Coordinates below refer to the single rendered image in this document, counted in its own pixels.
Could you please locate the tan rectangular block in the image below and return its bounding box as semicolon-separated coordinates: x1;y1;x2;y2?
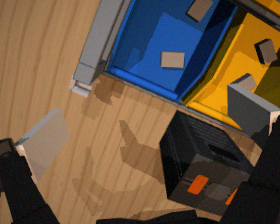
254;39;278;65
185;0;213;23
230;73;257;91
160;51;184;68

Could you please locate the blue bin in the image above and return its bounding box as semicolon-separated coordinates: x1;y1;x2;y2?
106;0;238;103

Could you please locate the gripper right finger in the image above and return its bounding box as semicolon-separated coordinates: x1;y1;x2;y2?
218;84;280;224

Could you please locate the dark grey metal shelf rack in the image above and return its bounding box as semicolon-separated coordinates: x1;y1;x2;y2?
68;0;280;139

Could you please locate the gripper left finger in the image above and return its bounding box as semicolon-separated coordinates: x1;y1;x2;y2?
0;108;69;224

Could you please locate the yellow open bin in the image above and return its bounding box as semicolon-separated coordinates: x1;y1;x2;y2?
181;7;280;132

